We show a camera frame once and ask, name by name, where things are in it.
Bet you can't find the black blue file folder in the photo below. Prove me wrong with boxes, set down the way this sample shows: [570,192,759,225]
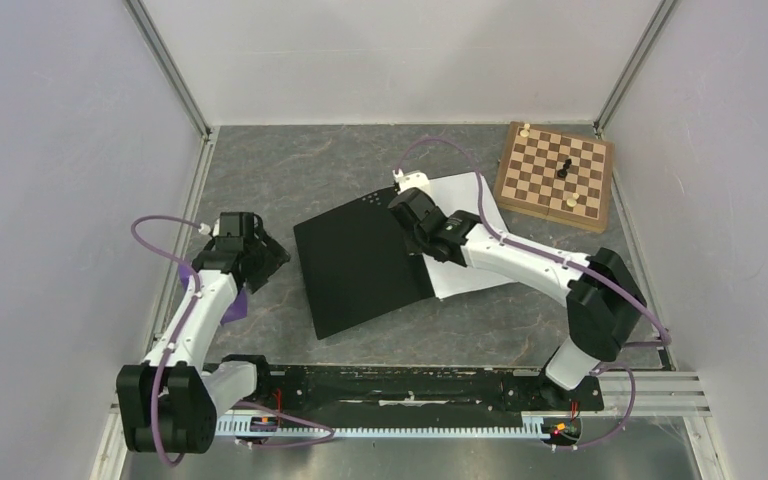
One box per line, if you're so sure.
[293,187,435,340]

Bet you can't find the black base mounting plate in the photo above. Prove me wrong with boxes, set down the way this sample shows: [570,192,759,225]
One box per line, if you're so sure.
[235,365,604,429]

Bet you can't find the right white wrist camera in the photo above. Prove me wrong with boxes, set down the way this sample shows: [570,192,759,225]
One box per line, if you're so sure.
[393,169,433,196]

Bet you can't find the black chess piece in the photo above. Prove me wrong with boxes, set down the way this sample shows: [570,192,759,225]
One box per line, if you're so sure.
[556,158,572,179]

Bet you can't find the wooden chessboard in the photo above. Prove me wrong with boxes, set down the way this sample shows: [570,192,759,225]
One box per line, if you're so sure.
[493,122,614,233]

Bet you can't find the white chess piece bottom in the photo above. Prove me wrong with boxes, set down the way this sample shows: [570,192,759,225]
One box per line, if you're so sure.
[565,193,579,209]

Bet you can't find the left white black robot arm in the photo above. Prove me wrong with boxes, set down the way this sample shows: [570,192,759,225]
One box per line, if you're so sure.
[116,212,290,465]

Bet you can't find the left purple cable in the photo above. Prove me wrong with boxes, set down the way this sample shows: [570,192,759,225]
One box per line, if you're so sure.
[129,214,336,468]

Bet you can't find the white slotted cable duct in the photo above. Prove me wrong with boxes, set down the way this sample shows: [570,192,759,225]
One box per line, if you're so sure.
[215,414,550,440]

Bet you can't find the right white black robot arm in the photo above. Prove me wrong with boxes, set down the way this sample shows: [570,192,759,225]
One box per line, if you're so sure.
[388,188,646,408]

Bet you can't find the purple stapler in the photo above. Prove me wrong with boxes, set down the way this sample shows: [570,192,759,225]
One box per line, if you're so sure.
[177,265,248,326]

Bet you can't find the white paper sheet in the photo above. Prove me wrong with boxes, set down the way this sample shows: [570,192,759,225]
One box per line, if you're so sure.
[423,172,512,300]

